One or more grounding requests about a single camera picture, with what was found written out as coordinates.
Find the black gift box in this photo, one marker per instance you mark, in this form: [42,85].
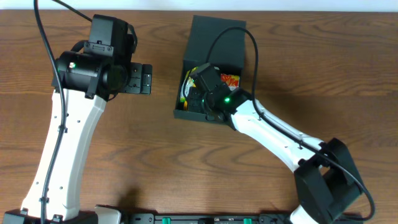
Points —
[204,45]

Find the bright red Pringles can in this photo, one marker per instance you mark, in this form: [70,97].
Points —
[232,81]

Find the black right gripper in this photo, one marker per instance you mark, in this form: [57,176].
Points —
[193,101]

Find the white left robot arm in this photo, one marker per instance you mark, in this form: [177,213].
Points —
[88,79]

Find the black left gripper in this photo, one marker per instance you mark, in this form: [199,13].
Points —
[140,78]

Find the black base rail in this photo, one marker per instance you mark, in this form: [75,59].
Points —
[211,218]

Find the green white snack packet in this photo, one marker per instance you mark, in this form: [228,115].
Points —
[186,85]

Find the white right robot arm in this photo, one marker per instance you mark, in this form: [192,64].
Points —
[326,177]

